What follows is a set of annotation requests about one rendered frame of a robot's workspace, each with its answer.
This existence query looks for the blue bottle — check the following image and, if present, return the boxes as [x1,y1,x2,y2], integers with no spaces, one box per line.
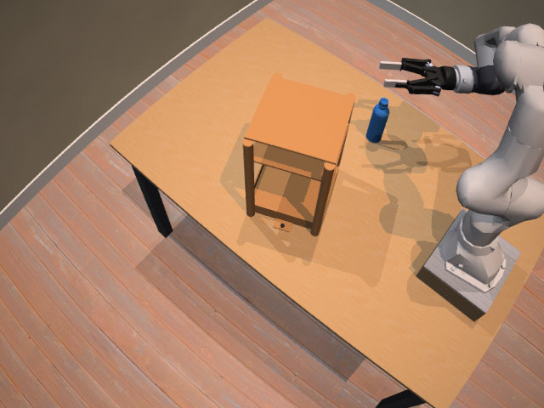
[366,98,389,143]

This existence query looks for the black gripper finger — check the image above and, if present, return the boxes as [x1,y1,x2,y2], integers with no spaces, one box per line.
[383,75,441,96]
[379,58,437,77]

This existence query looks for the brown wooden shelving unit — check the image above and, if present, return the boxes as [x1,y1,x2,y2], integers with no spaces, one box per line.
[243,73,355,236]

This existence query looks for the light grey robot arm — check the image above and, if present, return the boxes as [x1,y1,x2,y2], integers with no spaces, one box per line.
[443,23,544,293]

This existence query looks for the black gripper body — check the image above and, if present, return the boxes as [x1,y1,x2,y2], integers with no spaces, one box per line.
[424,65,456,90]

